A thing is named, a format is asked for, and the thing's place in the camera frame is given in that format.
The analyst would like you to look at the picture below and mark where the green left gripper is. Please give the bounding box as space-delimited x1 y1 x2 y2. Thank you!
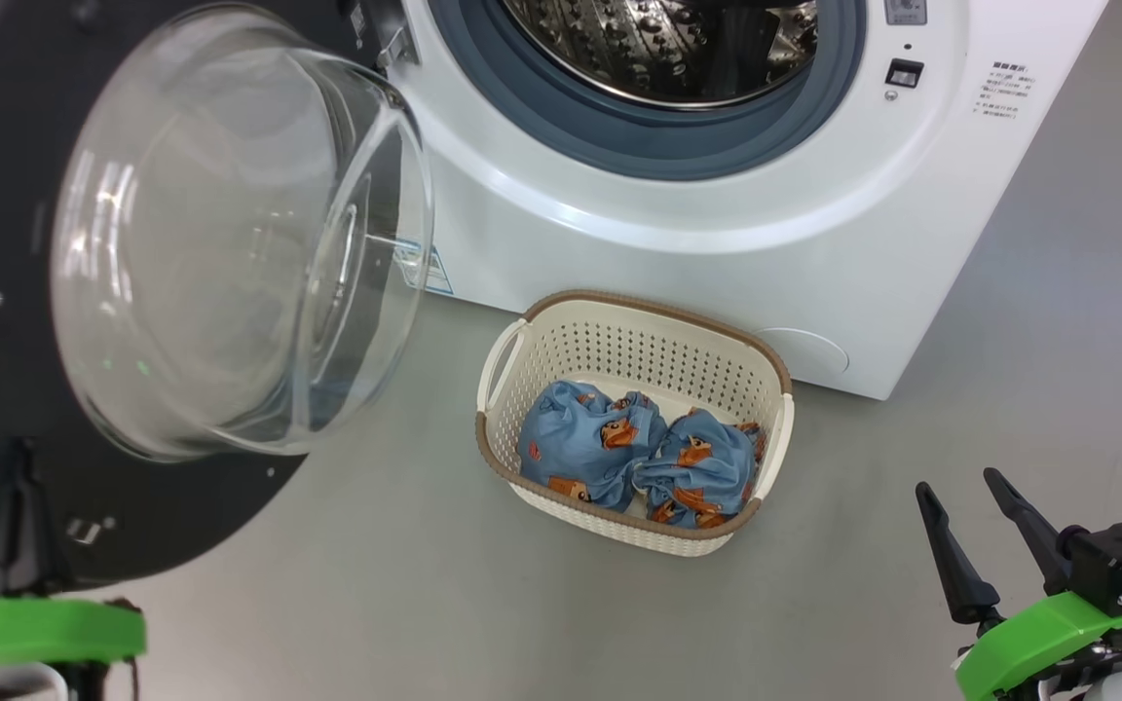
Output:
0 438 148 701

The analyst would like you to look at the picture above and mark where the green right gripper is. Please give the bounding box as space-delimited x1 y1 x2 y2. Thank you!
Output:
916 467 1122 701

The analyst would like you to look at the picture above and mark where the white front-load washing machine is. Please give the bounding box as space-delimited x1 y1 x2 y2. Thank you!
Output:
342 0 1110 400

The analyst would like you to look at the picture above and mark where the grey rubber door gasket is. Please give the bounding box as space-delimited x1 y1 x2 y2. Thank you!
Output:
428 0 869 182

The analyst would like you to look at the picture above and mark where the steel perforated washer drum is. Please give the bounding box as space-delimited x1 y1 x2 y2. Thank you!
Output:
503 0 820 110

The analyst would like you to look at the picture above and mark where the round white filter cover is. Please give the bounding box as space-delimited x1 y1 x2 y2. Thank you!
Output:
754 327 851 379

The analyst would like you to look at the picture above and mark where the cream perforated laundry basket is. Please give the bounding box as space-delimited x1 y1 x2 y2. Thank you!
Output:
475 289 796 558

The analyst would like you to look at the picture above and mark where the black text label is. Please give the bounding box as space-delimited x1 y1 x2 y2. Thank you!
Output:
978 61 1029 120

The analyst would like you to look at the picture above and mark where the blue energy label sticker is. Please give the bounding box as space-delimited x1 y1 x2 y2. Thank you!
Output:
395 239 453 296

